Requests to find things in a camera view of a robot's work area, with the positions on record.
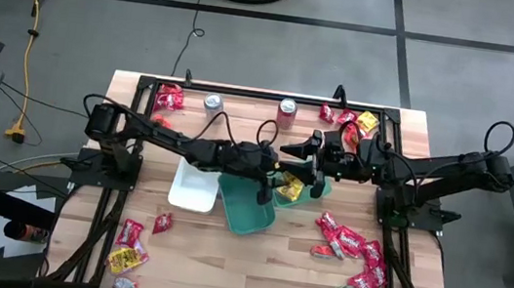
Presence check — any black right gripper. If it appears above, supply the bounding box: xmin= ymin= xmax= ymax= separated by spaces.
xmin=274 ymin=125 xmax=367 ymax=206

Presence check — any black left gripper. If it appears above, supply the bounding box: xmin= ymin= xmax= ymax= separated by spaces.
xmin=229 ymin=139 xmax=293 ymax=208

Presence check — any small red candy bag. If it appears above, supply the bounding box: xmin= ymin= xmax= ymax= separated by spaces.
xmin=318 ymin=103 xmax=336 ymax=125
xmin=151 ymin=211 xmax=175 ymax=236

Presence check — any large yellow candy bag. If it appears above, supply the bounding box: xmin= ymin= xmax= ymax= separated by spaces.
xmin=105 ymin=238 xmax=151 ymax=279

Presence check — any silver and red candy pack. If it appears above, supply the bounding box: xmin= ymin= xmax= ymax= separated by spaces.
xmin=111 ymin=276 xmax=139 ymax=288

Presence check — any translucent light green bin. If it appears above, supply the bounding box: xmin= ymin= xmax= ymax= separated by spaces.
xmin=268 ymin=165 xmax=336 ymax=217

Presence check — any dark teal plastic bin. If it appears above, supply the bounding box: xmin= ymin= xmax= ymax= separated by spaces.
xmin=211 ymin=171 xmax=282 ymax=240

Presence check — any red soda can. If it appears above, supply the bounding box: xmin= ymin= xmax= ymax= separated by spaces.
xmin=274 ymin=97 xmax=299 ymax=132

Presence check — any silver soda can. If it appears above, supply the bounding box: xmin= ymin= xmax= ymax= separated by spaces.
xmin=200 ymin=92 xmax=227 ymax=121

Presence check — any black bottle orange label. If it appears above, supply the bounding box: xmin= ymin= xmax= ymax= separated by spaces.
xmin=2 ymin=220 xmax=52 ymax=246

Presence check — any black aluminium table frame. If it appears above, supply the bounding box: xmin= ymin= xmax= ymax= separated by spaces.
xmin=37 ymin=63 xmax=476 ymax=288

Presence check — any thin black floor cable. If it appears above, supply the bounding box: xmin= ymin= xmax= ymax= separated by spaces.
xmin=169 ymin=0 xmax=211 ymax=82

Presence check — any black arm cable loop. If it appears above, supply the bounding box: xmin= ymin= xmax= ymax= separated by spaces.
xmin=481 ymin=117 xmax=514 ymax=158

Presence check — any yellow extension cable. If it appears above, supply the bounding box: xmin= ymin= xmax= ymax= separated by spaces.
xmin=0 ymin=0 xmax=44 ymax=144

